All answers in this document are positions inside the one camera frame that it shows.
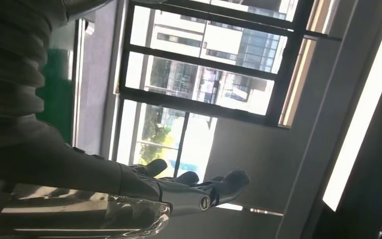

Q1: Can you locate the long ceiling light strip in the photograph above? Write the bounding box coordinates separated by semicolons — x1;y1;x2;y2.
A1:
322;0;382;213

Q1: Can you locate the black window frame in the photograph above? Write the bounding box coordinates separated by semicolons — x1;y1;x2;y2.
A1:
111;0;343;180

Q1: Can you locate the green conveyor belt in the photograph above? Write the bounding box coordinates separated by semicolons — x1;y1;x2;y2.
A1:
35;48;76;144

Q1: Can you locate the aluminium conveyor frame rail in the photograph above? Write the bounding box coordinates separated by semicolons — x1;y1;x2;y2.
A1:
71;18;87;147

